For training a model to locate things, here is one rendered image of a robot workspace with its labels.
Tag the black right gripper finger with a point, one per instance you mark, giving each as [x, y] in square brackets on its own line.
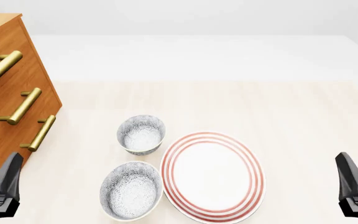
[351, 182]

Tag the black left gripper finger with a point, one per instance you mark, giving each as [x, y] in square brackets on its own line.
[6, 179]

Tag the grey patterned bowl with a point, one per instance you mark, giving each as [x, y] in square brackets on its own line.
[141, 137]
[130, 191]

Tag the white plate with red rings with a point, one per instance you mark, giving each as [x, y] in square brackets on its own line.
[211, 177]

